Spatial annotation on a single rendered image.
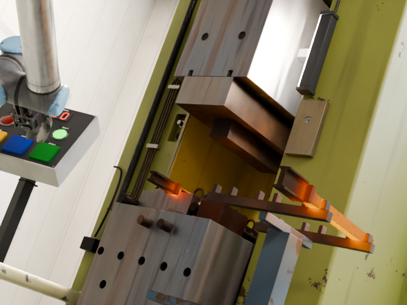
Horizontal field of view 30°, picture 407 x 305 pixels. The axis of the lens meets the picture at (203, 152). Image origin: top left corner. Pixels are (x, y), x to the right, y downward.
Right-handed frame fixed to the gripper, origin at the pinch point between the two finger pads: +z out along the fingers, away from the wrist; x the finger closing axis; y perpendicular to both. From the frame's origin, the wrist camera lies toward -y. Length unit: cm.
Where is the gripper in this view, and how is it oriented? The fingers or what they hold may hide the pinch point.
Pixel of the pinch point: (43, 137)
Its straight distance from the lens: 240.6
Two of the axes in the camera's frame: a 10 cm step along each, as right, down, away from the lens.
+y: -3.9, 6.3, -6.8
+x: 9.2, 2.4, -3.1
